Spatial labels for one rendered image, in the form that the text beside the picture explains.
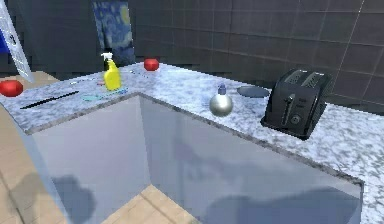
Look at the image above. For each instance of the red tomato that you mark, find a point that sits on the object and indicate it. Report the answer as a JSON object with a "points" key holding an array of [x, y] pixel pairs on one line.
{"points": [[11, 88], [151, 64]]}

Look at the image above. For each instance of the black toaster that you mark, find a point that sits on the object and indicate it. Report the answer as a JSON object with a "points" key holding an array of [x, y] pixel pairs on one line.
{"points": [[296, 103]]}

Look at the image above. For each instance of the yellow spray bottle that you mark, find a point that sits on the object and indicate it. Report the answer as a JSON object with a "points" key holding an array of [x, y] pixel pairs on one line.
{"points": [[112, 77]]}

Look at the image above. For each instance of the black knife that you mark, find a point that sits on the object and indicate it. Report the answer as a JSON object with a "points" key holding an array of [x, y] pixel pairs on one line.
{"points": [[50, 99]]}

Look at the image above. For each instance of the white patterned panel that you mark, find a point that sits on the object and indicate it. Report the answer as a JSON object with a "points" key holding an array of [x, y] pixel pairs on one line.
{"points": [[13, 43]]}

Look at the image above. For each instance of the silver round soap bottle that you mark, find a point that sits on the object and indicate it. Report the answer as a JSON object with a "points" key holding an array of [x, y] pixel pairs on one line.
{"points": [[221, 104]]}

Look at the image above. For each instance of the teal spatula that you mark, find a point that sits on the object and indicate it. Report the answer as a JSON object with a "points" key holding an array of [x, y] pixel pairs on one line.
{"points": [[100, 96]]}

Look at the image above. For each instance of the marble kitchen counter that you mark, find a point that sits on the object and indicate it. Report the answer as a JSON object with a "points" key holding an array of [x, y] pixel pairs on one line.
{"points": [[206, 140]]}

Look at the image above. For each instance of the blue starry framed picture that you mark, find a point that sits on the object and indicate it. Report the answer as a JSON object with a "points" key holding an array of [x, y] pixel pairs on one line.
{"points": [[115, 31]]}

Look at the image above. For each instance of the grey round plate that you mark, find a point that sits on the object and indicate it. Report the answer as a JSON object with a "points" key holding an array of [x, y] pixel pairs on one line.
{"points": [[252, 91]]}

